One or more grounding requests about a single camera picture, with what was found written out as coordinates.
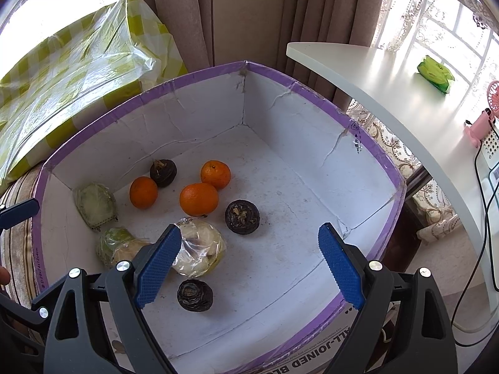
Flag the black cable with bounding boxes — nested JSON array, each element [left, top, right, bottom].
[[451, 144, 499, 348]]

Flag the plastic-wrapped green cabbage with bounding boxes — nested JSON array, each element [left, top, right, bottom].
[[96, 227, 153, 269]]

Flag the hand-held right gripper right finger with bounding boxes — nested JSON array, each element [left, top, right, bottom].
[[317, 222, 458, 374]]

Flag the small mandarin orange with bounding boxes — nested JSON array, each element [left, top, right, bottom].
[[129, 176, 159, 210]]

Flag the pink desk fan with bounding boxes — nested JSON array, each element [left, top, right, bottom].
[[463, 80, 499, 148]]

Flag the white perforated device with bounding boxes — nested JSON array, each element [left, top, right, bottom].
[[477, 127, 499, 195]]

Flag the bagged pale cabbage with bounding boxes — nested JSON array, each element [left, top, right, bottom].
[[171, 218, 228, 280]]

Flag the purple-edged cardboard box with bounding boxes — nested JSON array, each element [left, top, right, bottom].
[[33, 60, 408, 374]]

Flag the green packet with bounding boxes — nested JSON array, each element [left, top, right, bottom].
[[417, 55, 456, 94]]

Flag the large mandarin orange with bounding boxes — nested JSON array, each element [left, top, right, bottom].
[[179, 182, 220, 217]]

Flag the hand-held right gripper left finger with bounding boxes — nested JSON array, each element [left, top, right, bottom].
[[44, 223, 183, 374]]

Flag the brown curtain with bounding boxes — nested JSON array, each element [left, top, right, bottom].
[[132, 0, 387, 104]]

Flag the white desk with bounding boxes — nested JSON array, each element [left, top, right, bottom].
[[285, 41, 499, 317]]

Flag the yellow checked plastic tablecloth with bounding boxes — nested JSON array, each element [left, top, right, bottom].
[[0, 0, 188, 188]]

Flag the dark brown round fruit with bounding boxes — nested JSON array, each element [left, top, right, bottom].
[[177, 278, 214, 313], [225, 199, 261, 236], [150, 158, 178, 188]]

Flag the plastic-wrapped half lime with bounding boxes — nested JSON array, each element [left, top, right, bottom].
[[75, 182, 118, 234]]

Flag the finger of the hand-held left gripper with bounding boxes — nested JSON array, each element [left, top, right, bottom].
[[0, 198, 41, 230], [0, 292, 51, 374]]

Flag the floral lace curtain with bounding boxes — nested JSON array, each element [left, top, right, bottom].
[[346, 0, 499, 239]]

